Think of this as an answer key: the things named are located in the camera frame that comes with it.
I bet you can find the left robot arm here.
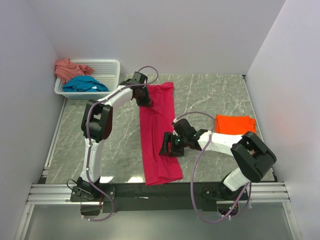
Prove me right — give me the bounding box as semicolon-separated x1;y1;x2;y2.
76;71;151;201

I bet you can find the white plastic basket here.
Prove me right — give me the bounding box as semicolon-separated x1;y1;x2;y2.
54;59;121;100

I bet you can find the salmon pink t-shirt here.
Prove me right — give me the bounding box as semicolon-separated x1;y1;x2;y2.
54;58;94;85

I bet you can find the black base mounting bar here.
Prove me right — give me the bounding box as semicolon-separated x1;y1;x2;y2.
70;182;248;213

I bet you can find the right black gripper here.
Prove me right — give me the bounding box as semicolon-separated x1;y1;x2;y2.
159;131;188;158

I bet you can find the teal blue t-shirt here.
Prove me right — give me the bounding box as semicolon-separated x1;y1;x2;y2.
62;75;110;93

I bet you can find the folded orange t-shirt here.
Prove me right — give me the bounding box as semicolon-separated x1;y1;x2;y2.
215;114;257;135

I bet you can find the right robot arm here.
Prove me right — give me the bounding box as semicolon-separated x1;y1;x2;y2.
158;118;277;201

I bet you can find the magenta t-shirt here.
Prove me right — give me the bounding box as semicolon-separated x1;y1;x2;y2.
139;82;183;186

